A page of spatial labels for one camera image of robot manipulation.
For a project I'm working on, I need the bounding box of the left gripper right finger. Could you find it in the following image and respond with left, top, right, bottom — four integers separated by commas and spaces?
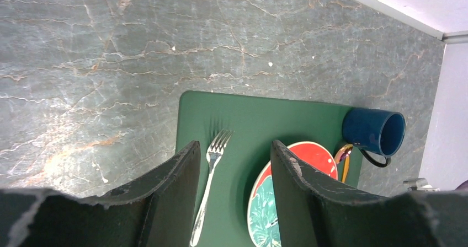
270, 140, 467, 246

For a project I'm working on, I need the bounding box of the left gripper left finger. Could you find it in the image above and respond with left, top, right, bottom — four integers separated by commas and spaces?
1, 141, 200, 246

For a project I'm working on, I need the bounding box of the red teal floral plate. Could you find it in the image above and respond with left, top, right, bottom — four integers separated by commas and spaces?
247, 141, 338, 247

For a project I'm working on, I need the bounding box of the iridescent rainbow metal spoon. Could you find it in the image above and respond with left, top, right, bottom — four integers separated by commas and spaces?
334, 144, 354, 164

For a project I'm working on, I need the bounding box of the silver metal fork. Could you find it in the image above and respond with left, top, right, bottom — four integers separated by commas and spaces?
189, 130, 233, 246

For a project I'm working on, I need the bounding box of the green rectangular placemat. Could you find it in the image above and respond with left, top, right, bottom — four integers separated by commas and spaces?
176, 91, 350, 246

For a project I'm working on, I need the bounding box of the dark blue mug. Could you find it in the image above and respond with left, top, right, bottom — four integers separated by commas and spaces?
342, 108, 406, 168

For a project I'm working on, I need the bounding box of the yellow pencil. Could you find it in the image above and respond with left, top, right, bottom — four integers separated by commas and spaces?
341, 155, 350, 183

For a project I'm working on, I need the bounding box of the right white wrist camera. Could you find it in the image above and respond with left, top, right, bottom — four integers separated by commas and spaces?
403, 178, 440, 192

